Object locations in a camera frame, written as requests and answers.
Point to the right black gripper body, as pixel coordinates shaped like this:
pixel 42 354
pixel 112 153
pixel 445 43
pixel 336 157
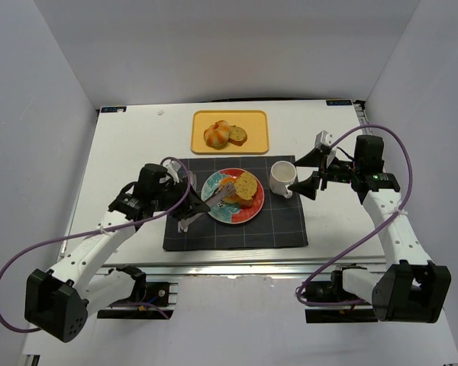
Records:
pixel 323 172

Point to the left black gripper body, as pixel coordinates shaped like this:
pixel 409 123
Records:
pixel 187 202

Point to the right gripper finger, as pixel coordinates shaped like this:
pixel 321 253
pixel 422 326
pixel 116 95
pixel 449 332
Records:
pixel 308 187
pixel 311 160

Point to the bread slice back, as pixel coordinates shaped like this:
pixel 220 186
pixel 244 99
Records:
pixel 246 186

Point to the bread slice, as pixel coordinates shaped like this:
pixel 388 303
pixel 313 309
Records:
pixel 238 135
pixel 246 186

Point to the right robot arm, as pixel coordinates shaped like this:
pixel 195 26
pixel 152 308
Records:
pixel 413 288

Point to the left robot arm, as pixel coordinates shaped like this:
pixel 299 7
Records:
pixel 61 299

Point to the bread slice front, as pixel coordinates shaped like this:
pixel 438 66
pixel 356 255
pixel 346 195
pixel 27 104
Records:
pixel 238 135

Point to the white mug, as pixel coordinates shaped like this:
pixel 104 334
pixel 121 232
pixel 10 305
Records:
pixel 282 175

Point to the red and teal plate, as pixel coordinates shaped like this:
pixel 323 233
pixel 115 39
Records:
pixel 228 210

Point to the right blue corner label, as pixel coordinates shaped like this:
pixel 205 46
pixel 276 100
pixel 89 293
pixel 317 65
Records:
pixel 339 102

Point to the blue corner label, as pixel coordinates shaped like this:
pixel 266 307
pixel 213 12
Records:
pixel 339 102
pixel 113 109

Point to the yellow tray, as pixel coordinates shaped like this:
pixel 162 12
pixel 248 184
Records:
pixel 254 122

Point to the striped orange bun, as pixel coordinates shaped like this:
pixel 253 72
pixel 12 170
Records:
pixel 217 134

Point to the left blue corner label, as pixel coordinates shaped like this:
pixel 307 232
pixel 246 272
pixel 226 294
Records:
pixel 113 109

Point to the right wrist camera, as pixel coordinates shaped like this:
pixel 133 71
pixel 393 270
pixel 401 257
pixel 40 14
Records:
pixel 323 142

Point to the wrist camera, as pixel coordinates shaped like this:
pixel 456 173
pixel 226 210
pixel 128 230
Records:
pixel 323 142
pixel 173 168

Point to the pink handled spoon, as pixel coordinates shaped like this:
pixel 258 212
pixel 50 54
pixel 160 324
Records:
pixel 193 180

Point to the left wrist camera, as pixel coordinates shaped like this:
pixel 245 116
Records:
pixel 173 168

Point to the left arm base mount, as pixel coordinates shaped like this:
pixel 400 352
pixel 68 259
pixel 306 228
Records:
pixel 158 303

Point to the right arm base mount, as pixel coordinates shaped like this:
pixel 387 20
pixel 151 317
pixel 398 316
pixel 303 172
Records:
pixel 341 309

